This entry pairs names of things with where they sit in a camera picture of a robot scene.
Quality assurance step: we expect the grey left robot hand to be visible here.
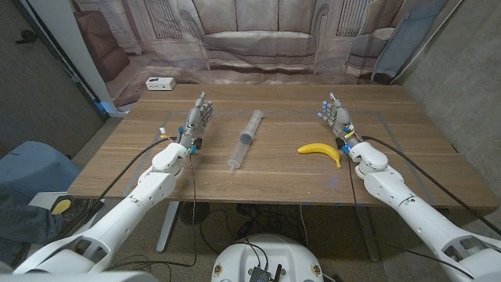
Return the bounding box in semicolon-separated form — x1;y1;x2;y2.
176;92;215;154

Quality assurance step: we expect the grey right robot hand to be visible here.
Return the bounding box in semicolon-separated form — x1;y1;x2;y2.
316;92;358;154

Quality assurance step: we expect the large clear plastic syringe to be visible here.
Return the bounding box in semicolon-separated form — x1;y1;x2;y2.
227;109;265;170

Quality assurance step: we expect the yellow toy banana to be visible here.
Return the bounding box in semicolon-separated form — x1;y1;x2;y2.
297;143;342;170

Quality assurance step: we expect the grey tape outline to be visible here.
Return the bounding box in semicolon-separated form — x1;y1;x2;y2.
123;110;436;205

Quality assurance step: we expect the white power box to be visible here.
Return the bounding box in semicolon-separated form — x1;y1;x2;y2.
145;77;176;92

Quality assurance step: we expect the black round floor fan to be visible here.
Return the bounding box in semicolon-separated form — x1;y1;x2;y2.
179;201;211;226

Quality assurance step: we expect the printed sofa room backdrop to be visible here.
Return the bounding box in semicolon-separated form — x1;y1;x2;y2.
70;0;463;109

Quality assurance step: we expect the white table leg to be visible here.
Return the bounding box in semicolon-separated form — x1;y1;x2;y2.
156;201;181;254

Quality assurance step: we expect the grey table leg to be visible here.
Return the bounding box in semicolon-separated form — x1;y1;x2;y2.
355;205;381;262

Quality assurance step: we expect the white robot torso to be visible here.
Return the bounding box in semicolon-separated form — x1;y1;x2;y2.
211;233;325;282

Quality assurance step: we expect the white upright panel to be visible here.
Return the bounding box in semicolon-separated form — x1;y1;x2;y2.
27;0;127;118

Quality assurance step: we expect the black and yellow foot pedal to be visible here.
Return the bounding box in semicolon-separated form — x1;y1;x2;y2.
49;194;105;222

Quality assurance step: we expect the blue-grey upholstered seat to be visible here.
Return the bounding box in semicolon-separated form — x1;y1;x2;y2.
0;140;82;204

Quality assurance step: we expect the white floor platform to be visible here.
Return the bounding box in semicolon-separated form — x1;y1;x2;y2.
27;190;118;251

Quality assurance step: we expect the person's leg in jeans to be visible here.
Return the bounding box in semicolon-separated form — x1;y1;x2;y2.
0;183;66;267

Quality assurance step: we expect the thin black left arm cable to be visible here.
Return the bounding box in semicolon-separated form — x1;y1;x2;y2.
188;153;199;267

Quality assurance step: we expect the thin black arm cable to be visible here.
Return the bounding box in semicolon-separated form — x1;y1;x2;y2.
345;154;475;280
188;153;199;267

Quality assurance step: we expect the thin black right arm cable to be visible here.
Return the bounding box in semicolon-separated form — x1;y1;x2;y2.
345;154;475;280

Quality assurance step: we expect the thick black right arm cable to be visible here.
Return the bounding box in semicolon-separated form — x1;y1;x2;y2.
360;136;501;237

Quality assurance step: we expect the white floor cable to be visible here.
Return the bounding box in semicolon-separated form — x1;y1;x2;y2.
299;204;310;250

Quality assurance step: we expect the black floor cable bundle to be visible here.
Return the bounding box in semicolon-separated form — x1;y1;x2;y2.
197;202;310;255

